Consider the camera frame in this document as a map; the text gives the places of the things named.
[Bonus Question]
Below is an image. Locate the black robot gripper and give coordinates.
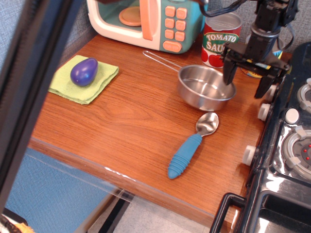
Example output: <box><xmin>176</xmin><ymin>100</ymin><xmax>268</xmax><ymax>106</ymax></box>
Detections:
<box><xmin>221</xmin><ymin>31</ymin><xmax>290</xmax><ymax>99</ymax></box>

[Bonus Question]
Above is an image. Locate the stainless steel saucepan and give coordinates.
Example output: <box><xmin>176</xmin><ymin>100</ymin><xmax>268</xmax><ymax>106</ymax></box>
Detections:
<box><xmin>143</xmin><ymin>50</ymin><xmax>237</xmax><ymax>112</ymax></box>

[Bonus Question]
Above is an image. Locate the pineapple slices can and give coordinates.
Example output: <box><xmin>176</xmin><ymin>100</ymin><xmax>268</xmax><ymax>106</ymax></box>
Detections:
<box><xmin>241</xmin><ymin>38</ymin><xmax>285</xmax><ymax>78</ymax></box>

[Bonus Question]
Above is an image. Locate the white stove knob upper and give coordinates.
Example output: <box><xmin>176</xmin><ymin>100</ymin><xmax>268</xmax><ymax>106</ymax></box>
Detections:
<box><xmin>264</xmin><ymin>85</ymin><xmax>277</xmax><ymax>102</ymax></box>

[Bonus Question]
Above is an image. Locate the white stove knob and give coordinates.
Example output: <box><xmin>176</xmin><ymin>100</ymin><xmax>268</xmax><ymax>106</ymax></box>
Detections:
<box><xmin>258</xmin><ymin>103</ymin><xmax>271</xmax><ymax>121</ymax></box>
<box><xmin>242</xmin><ymin>145</ymin><xmax>257</xmax><ymax>166</ymax></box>
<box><xmin>264</xmin><ymin>85</ymin><xmax>277</xmax><ymax>102</ymax></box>

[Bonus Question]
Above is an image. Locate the white stove knob middle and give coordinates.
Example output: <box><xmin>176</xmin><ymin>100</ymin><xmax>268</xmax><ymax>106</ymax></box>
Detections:
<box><xmin>258</xmin><ymin>103</ymin><xmax>271</xmax><ymax>121</ymax></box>

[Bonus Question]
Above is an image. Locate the tomato sauce can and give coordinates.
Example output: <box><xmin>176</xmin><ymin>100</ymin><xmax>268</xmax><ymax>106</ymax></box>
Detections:
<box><xmin>201</xmin><ymin>13</ymin><xmax>242</xmax><ymax>68</ymax></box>

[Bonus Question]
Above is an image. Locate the white round stove button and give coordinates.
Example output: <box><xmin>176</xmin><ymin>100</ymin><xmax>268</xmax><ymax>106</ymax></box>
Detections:
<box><xmin>285</xmin><ymin>108</ymin><xmax>299</xmax><ymax>124</ymax></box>

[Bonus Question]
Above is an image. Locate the white stove knob lower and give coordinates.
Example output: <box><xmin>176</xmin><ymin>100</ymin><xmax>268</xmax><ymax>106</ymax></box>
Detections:
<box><xmin>242</xmin><ymin>145</ymin><xmax>257</xmax><ymax>166</ymax></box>

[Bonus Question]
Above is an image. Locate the toy microwave teal and orange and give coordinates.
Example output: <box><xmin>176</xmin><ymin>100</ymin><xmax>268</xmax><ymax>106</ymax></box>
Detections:
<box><xmin>87</xmin><ymin>0</ymin><xmax>204</xmax><ymax>54</ymax></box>

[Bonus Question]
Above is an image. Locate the black toy stove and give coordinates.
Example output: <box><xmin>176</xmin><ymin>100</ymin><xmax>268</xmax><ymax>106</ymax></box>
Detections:
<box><xmin>210</xmin><ymin>42</ymin><xmax>311</xmax><ymax>233</ymax></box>

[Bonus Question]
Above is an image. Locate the purple toy eggplant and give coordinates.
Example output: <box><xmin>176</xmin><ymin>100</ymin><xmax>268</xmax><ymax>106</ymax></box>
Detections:
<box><xmin>70</xmin><ymin>58</ymin><xmax>98</xmax><ymax>87</ymax></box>

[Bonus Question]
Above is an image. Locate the green folded cloth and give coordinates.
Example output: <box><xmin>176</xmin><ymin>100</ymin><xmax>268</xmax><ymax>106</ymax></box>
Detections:
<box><xmin>49</xmin><ymin>55</ymin><xmax>119</xmax><ymax>104</ymax></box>

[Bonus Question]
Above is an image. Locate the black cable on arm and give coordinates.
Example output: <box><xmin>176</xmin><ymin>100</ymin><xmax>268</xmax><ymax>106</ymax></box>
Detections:
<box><xmin>198</xmin><ymin>0</ymin><xmax>296</xmax><ymax>51</ymax></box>

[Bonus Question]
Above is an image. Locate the blue handled metal spoon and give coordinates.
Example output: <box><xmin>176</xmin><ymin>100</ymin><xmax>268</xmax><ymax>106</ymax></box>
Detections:
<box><xmin>168</xmin><ymin>112</ymin><xmax>219</xmax><ymax>179</ymax></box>

